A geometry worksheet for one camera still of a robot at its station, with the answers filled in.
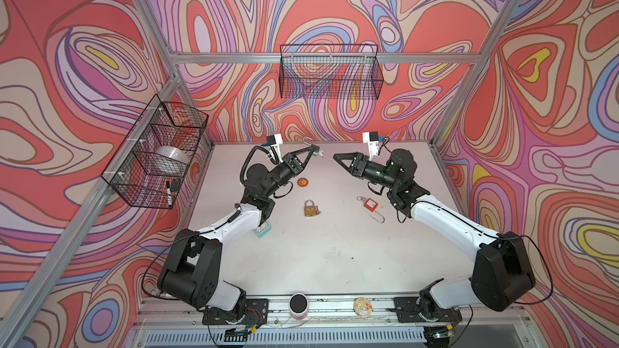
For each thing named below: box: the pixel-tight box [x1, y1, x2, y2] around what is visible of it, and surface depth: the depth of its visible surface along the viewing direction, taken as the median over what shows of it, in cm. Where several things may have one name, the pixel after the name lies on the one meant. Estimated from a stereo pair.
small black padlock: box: [310, 144, 325, 158], surface depth 73 cm
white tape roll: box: [153, 145, 190, 176], surface depth 74 cm
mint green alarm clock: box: [251, 221, 272, 239], surface depth 91 cm
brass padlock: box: [303, 198, 317, 217], surface depth 97 cm
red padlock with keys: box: [356, 195, 386, 224], surface depth 98 cm
